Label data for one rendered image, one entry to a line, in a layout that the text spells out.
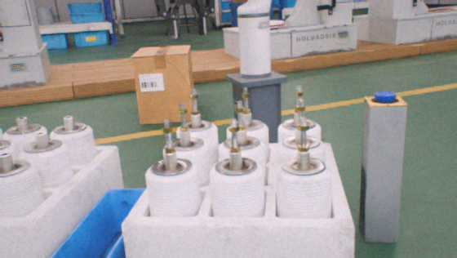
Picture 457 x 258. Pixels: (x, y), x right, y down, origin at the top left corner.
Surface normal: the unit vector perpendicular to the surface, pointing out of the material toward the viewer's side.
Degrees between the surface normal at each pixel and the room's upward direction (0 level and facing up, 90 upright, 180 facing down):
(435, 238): 0
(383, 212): 90
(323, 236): 90
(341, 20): 90
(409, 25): 90
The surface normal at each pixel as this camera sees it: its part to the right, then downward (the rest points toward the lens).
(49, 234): 0.99, -0.01
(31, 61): 0.32, 0.28
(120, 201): -0.11, 0.29
